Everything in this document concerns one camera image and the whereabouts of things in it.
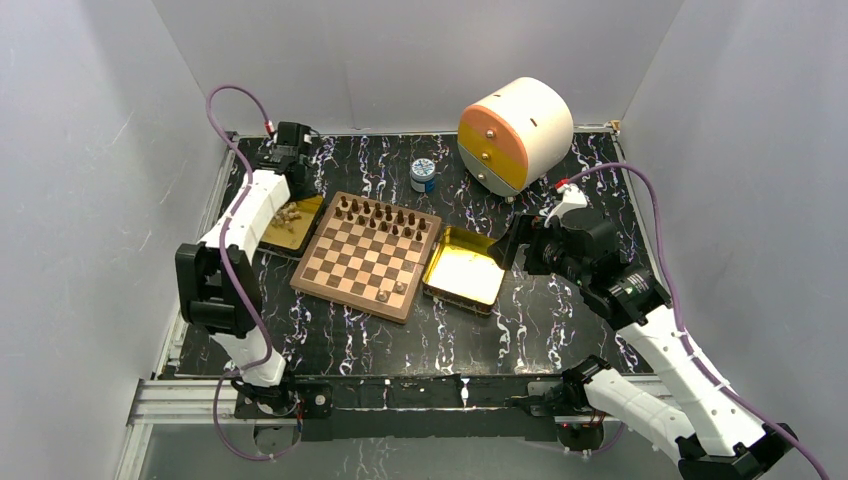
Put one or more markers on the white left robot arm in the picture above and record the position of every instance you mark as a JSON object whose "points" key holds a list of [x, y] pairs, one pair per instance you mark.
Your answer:
{"points": [[218, 289]]}

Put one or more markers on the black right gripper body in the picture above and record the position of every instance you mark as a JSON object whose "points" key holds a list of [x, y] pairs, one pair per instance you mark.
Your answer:
{"points": [[545, 254]]}

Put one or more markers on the row of dark chess pieces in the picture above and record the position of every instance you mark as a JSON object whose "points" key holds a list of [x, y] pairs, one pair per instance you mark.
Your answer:
{"points": [[354, 216]]}

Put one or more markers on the empty gold square tin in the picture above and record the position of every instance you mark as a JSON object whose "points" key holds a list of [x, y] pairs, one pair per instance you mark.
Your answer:
{"points": [[462, 273]]}

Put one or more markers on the small blue white jar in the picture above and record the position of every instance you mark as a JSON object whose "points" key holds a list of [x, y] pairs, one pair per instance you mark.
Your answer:
{"points": [[422, 175]]}

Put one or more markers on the aluminium front rail frame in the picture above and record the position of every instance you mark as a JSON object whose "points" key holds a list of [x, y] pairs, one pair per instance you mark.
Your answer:
{"points": [[370, 406]]}

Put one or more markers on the wooden chess board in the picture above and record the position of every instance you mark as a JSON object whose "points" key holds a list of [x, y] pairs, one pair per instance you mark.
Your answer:
{"points": [[351, 273]]}

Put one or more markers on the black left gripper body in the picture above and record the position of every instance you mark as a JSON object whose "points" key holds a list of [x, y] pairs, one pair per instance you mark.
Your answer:
{"points": [[309, 188]]}

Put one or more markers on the gold tin with white pieces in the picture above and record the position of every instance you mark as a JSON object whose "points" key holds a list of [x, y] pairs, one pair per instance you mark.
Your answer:
{"points": [[293, 245]]}

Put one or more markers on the round pastel drawer cabinet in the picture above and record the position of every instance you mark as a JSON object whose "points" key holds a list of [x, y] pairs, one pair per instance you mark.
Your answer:
{"points": [[512, 137]]}

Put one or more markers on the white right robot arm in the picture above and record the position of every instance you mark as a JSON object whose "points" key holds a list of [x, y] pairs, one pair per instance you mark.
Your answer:
{"points": [[707, 434]]}

